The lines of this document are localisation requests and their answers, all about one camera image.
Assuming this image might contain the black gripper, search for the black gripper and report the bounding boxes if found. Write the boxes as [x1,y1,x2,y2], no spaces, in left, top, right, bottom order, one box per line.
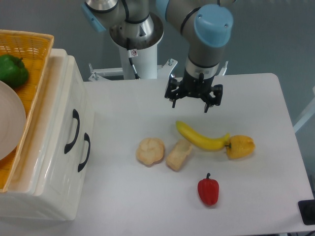
[164,70,223,113]

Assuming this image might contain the black top drawer handle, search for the black top drawer handle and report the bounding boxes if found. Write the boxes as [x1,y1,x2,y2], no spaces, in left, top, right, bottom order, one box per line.
[64,109,80,154]

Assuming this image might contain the black drawer handle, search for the black drawer handle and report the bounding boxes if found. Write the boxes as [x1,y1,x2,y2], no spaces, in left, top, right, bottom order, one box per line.
[77,133,91,173]
[64,109,80,154]

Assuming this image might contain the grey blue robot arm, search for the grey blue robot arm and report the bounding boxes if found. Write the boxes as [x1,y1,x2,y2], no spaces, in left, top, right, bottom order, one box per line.
[81,0,233,109]

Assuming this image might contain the white drawer cabinet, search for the white drawer cabinet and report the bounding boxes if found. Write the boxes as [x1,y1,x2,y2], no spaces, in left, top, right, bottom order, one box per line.
[0,49,81,220]

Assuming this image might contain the yellow banana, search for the yellow banana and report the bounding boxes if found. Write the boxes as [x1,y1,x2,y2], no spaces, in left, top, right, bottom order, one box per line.
[175,120,230,151]

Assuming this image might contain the rectangular bread slice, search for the rectangular bread slice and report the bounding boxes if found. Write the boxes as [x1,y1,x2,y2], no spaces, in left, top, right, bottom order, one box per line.
[166,139,192,172]

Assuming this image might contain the yellow bell pepper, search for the yellow bell pepper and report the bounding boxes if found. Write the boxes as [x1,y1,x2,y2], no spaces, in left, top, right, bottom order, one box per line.
[225,135,255,159]

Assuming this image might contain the round bread roll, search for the round bread roll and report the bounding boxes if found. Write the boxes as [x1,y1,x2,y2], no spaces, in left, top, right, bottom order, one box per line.
[136,138,165,166]

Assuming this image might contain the red bell pepper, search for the red bell pepper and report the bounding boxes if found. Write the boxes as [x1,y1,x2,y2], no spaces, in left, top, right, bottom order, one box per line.
[197,173,220,206]

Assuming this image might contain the black device at edge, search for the black device at edge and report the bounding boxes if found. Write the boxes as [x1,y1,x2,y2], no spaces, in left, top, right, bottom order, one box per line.
[298,199,315,225]

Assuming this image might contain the orange woven basket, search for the orange woven basket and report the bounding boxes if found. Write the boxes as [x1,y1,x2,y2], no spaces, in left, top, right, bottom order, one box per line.
[0,29,54,193]

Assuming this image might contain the green bell pepper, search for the green bell pepper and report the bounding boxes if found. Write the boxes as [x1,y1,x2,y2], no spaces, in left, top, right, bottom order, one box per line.
[0,54,29,89]

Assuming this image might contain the beige round plate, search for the beige round plate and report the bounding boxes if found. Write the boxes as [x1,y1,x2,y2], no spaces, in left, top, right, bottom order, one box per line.
[0,82,26,159]

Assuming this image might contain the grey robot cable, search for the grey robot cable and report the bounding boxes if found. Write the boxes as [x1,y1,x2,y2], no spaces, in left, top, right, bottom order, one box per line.
[126,38,141,80]

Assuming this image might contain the white frame bar right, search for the white frame bar right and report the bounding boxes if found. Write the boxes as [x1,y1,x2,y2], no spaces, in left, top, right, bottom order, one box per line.
[293,96,315,133]

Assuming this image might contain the black lower drawer handle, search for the black lower drawer handle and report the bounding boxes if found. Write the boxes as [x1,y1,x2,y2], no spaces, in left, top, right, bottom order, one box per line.
[77,133,91,173]

